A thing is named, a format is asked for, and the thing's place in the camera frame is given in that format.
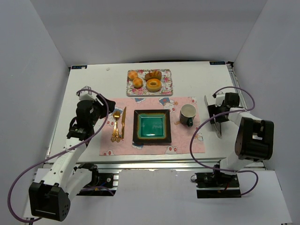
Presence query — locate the pink cartoon placemat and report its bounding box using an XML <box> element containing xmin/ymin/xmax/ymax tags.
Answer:
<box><xmin>99</xmin><ymin>97</ymin><xmax>205</xmax><ymax>156</ymax></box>

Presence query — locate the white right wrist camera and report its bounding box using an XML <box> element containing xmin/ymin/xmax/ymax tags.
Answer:
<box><xmin>213</xmin><ymin>91</ymin><xmax>225</xmax><ymax>107</ymax></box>

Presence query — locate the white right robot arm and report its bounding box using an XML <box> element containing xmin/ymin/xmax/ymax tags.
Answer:
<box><xmin>204</xmin><ymin>92</ymin><xmax>274</xmax><ymax>175</ymax></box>

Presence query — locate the blue label sticker right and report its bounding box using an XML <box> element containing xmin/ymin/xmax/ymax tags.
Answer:
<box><xmin>209</xmin><ymin>61</ymin><xmax>226</xmax><ymax>65</ymax></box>

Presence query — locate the dark brown bread roll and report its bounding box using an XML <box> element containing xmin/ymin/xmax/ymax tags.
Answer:
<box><xmin>145</xmin><ymin>71</ymin><xmax>162</xmax><ymax>81</ymax></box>

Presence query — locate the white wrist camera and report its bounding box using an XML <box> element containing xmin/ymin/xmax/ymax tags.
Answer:
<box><xmin>213</xmin><ymin>91</ymin><xmax>225</xmax><ymax>107</ymax></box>
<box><xmin>76</xmin><ymin>86</ymin><xmax>96</xmax><ymax>101</ymax></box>

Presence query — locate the golden ring donut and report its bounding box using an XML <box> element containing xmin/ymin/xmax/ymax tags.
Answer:
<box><xmin>146</xmin><ymin>78</ymin><xmax>162</xmax><ymax>92</ymax></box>

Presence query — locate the round bun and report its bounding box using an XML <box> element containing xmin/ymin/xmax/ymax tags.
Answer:
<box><xmin>127</xmin><ymin>70</ymin><xmax>138</xmax><ymax>81</ymax></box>
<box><xmin>132</xmin><ymin>77</ymin><xmax>143</xmax><ymax>89</ymax></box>

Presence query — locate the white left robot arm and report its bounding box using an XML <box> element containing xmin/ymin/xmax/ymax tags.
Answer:
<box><xmin>29</xmin><ymin>92</ymin><xmax>116</xmax><ymax>221</ymax></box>

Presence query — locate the blue label sticker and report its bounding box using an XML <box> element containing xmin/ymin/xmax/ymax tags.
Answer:
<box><xmin>209</xmin><ymin>61</ymin><xmax>226</xmax><ymax>65</ymax></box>
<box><xmin>71</xmin><ymin>65</ymin><xmax>87</xmax><ymax>70</ymax></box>

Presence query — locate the gold knife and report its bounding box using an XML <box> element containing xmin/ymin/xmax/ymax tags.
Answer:
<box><xmin>121</xmin><ymin>106</ymin><xmax>127</xmax><ymax>140</ymax></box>

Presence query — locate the dark green mug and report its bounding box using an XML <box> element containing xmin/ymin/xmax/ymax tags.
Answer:
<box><xmin>180</xmin><ymin>104</ymin><xmax>196</xmax><ymax>127</ymax></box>

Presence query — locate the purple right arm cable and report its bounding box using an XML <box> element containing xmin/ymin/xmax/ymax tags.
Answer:
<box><xmin>189</xmin><ymin>86</ymin><xmax>259</xmax><ymax>196</ymax></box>

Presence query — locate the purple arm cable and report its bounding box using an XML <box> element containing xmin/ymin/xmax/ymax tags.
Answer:
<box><xmin>189</xmin><ymin>86</ymin><xmax>259</xmax><ymax>196</ymax></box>
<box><xmin>7</xmin><ymin>90</ymin><xmax>110</xmax><ymax>222</ymax></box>

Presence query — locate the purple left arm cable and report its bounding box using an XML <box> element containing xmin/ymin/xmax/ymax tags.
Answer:
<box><xmin>7</xmin><ymin>90</ymin><xmax>110</xmax><ymax>222</ymax></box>

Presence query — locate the blue label sticker left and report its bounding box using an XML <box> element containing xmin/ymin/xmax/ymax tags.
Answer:
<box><xmin>71</xmin><ymin>65</ymin><xmax>87</xmax><ymax>70</ymax></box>

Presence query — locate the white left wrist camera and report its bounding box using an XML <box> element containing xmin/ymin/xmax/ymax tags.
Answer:
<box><xmin>76</xmin><ymin>86</ymin><xmax>96</xmax><ymax>101</ymax></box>

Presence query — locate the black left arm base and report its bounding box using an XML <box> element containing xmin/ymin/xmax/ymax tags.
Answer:
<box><xmin>73</xmin><ymin>163</ymin><xmax>116</xmax><ymax>196</ymax></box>

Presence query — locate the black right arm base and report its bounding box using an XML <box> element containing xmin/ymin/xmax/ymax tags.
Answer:
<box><xmin>190</xmin><ymin>171</ymin><xmax>241</xmax><ymax>199</ymax></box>

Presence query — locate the black teal square plate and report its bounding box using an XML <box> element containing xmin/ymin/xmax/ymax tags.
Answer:
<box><xmin>133</xmin><ymin>109</ymin><xmax>172</xmax><ymax>144</ymax></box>

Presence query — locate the round bun lower left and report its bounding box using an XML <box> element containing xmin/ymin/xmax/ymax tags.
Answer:
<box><xmin>132</xmin><ymin>77</ymin><xmax>143</xmax><ymax>89</ymax></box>

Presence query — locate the floral rectangular tray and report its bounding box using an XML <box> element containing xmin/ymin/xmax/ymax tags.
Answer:
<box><xmin>127</xmin><ymin>69</ymin><xmax>173</xmax><ymax>97</ymax></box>

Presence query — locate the gold fork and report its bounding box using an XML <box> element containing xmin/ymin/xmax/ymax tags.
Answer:
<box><xmin>111</xmin><ymin>111</ymin><xmax>120</xmax><ymax>142</ymax></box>

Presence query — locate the round bun upper left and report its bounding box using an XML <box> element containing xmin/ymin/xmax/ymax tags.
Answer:
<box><xmin>127</xmin><ymin>70</ymin><xmax>138</xmax><ymax>81</ymax></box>

